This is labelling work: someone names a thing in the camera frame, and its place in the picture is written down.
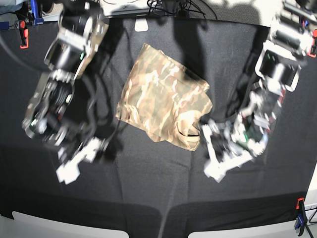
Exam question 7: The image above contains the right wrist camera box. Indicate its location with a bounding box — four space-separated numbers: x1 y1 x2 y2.
56 163 80 185

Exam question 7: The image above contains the camouflage t-shirt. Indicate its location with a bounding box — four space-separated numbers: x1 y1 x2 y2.
116 43 213 151

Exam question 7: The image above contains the black table cloth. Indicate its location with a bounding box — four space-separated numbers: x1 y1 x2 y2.
0 18 317 238

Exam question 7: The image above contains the orange clamp top left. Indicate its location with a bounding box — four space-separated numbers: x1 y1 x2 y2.
14 20 29 49

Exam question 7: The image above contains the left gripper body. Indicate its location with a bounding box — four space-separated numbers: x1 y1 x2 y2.
200 119 258 176

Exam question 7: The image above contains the blue clamp top left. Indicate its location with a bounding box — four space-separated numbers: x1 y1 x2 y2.
29 0 44 25

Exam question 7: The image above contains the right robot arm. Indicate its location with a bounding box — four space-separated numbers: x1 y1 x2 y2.
22 0 120 166

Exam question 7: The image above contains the orange clamp top right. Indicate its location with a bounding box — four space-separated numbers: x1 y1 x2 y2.
308 29 317 58

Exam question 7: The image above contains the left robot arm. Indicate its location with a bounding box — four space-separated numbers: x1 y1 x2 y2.
200 0 317 181

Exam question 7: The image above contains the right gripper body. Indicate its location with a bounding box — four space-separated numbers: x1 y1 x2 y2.
57 137 106 168

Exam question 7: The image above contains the orange clamp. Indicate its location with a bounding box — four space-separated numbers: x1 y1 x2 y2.
308 29 317 58
14 20 29 49

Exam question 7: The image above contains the black cable bundle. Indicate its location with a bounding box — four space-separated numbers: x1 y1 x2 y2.
146 0 206 18

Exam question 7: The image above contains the blue clamp bottom right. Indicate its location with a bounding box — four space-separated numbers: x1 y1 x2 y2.
294 197 308 237

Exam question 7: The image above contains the blue clamp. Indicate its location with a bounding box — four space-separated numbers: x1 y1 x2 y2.
294 197 308 237
29 0 44 25

